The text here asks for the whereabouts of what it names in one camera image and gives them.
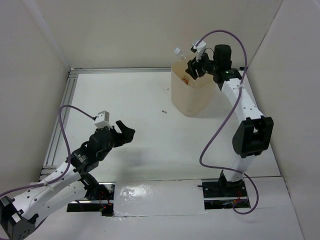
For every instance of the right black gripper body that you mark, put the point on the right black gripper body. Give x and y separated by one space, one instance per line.
207 65

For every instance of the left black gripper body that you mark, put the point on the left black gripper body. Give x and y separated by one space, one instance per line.
114 136

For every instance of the red cap labelled bottle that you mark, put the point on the red cap labelled bottle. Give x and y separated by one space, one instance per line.
186 80

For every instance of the clear bottle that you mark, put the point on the clear bottle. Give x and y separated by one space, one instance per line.
182 57

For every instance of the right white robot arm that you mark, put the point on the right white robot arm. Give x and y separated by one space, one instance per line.
253 134

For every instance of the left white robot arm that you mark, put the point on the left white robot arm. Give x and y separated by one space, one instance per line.
20 216

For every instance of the beige plastic bin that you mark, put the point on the beige plastic bin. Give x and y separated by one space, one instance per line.
193 98

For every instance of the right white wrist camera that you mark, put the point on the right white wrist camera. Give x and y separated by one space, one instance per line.
198 47

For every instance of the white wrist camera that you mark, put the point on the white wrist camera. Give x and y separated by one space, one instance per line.
102 120
198 47

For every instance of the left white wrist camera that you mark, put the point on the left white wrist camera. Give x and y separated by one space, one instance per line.
102 120

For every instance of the aluminium frame rail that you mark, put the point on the aluminium frame rail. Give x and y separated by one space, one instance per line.
166 145

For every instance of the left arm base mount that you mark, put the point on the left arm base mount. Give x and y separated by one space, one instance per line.
102 202

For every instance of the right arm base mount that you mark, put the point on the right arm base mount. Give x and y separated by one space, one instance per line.
216 197

